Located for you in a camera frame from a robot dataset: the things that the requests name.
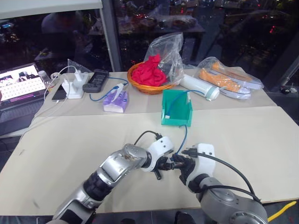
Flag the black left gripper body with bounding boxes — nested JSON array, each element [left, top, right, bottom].
[[153, 156, 169, 181]]

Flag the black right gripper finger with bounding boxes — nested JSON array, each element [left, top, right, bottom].
[[172, 154, 188, 164], [173, 162, 190, 170]]

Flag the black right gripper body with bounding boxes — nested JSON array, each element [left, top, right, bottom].
[[178, 156, 199, 186]]

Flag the short blue Ethernet cable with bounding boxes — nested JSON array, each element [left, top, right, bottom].
[[174, 124, 188, 156]]

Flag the green plastic bin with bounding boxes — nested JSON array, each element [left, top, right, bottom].
[[160, 89, 194, 127]]

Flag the dark rounded shape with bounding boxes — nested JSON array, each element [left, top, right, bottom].
[[175, 210, 196, 224]]

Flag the orange wicker basket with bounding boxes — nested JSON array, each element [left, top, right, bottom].
[[127, 61, 177, 95]]

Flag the white cylindrical bottle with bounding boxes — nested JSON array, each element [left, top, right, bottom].
[[180, 74, 221, 102]]

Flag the purple tissue pack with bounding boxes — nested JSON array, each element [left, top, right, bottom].
[[102, 91, 130, 114]]

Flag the white and blue handheld device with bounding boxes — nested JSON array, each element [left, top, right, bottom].
[[111, 82, 126, 102]]

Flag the orange canvas sneaker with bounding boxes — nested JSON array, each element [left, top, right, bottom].
[[198, 68, 252, 99], [211, 61, 265, 90]]

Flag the red cloth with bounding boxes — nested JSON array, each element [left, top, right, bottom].
[[131, 54, 168, 87]]

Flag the bagged orange items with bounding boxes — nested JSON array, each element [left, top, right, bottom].
[[183, 56, 265, 100]]

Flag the yellow curved object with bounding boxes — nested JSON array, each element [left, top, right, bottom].
[[267, 201, 298, 223]]

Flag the clear plastic bag with items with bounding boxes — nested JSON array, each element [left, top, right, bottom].
[[143, 32, 185, 85]]

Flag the black handheld tester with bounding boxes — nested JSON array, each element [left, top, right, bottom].
[[82, 69, 110, 93]]

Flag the white power strip block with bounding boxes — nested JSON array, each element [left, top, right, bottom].
[[67, 80, 85, 99]]

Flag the white charger adapter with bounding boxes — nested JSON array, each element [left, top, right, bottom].
[[74, 70, 85, 83], [61, 79, 71, 94]]

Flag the black smartphone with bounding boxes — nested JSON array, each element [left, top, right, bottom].
[[51, 84, 69, 102]]

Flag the empty clear plastic bag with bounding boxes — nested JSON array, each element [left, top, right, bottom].
[[67, 58, 93, 74]]

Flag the clear plastic bottle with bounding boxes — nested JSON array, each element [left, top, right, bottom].
[[37, 70, 53, 89]]

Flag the grey open laptop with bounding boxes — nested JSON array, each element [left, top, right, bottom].
[[0, 62, 50, 136]]

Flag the white roller blind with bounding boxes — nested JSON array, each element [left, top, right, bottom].
[[0, 0, 104, 21]]

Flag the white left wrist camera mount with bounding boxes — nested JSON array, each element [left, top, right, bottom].
[[147, 136, 175, 173]]

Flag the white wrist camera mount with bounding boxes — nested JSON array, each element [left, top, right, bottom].
[[147, 136, 175, 173], [194, 143, 216, 178]]

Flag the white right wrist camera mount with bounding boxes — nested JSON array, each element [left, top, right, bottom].
[[194, 143, 216, 178]]

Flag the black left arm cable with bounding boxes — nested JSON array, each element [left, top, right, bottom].
[[134, 130, 163, 147]]

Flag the long blue cable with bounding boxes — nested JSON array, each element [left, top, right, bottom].
[[89, 77, 130, 103]]

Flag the white blind bead chain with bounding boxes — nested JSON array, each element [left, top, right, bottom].
[[100, 9, 113, 71]]

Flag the white charging cable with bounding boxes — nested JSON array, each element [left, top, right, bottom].
[[44, 65, 78, 104]]

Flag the grey window frame post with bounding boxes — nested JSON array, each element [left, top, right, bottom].
[[100, 0, 122, 73]]

